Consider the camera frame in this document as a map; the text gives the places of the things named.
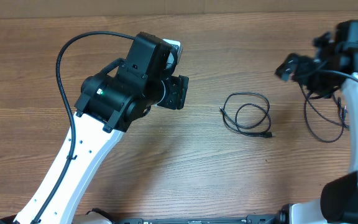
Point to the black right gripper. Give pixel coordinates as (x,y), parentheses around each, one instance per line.
(303,63)

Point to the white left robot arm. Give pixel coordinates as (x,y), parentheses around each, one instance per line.
(109,101)

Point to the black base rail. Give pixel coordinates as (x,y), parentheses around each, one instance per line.
(197,220)

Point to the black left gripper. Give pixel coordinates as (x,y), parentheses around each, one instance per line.
(177,90)

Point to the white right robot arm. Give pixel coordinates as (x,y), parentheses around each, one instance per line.
(334,67)

